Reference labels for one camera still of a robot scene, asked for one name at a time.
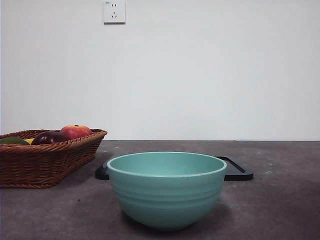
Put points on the teal bowl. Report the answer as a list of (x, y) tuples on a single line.
[(165, 200)]

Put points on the green avocado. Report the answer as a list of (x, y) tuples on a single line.
[(12, 141)]

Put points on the white wall socket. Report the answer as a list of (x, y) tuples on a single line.
[(114, 12)]

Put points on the dark red apple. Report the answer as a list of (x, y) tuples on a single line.
[(48, 138)]

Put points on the black rectangular tray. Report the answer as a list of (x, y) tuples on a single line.
[(237, 175)]

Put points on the yellow banana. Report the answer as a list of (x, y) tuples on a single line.
[(30, 141)]

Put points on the brown wicker basket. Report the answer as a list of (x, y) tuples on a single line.
[(50, 165)]

